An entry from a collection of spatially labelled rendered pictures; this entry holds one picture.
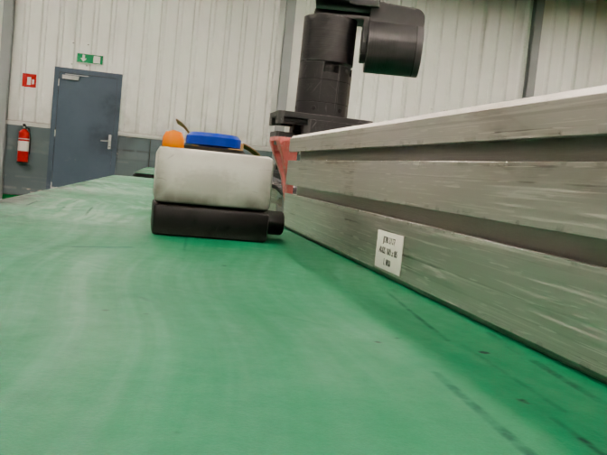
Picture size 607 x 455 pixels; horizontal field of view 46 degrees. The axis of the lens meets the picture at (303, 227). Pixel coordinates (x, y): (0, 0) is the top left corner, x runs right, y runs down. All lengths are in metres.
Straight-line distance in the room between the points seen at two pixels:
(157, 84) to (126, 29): 0.94
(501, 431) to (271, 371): 0.06
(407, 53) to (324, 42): 0.09
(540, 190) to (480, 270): 0.05
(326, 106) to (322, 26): 0.08
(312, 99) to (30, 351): 0.60
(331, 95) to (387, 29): 0.09
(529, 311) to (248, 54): 11.63
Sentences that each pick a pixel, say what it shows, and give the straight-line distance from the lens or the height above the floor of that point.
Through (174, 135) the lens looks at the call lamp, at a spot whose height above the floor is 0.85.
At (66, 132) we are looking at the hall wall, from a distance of 11.75.
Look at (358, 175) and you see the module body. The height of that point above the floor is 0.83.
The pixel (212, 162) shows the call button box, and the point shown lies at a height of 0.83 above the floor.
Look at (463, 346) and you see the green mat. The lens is 0.24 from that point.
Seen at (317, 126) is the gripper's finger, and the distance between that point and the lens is 0.75.
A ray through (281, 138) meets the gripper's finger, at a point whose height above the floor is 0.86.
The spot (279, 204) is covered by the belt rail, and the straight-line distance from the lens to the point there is 0.89.
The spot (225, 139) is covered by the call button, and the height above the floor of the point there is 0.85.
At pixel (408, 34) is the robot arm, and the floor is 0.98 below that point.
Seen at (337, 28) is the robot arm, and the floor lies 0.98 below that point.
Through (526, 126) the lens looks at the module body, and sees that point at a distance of 0.26.
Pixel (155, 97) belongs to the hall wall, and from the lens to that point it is 11.74.
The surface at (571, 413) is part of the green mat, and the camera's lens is 0.19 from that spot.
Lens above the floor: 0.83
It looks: 4 degrees down
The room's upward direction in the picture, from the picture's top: 6 degrees clockwise
